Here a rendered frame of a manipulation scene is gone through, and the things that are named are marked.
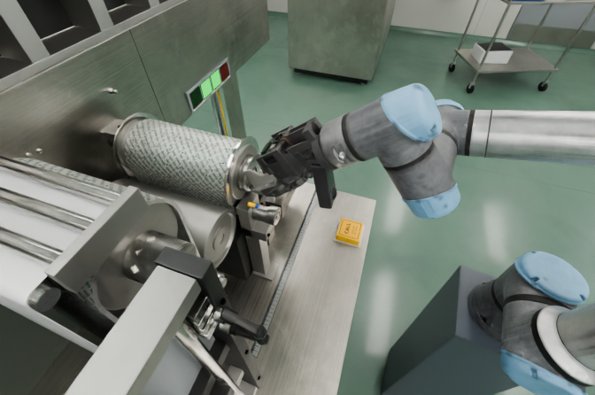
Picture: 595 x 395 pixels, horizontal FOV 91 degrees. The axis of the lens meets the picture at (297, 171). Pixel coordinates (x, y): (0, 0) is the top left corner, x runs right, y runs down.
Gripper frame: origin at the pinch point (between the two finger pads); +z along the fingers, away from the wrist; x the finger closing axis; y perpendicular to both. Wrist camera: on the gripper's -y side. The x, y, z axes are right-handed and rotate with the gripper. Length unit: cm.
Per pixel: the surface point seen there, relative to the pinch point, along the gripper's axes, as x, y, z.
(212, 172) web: 3.6, 8.6, 2.7
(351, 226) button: -18.8, -36.4, 5.2
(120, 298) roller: 28.5, 9.1, -1.1
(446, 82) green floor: -310, -146, 18
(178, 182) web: 4.6, 10.4, 11.9
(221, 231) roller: 9.5, -1.0, 6.2
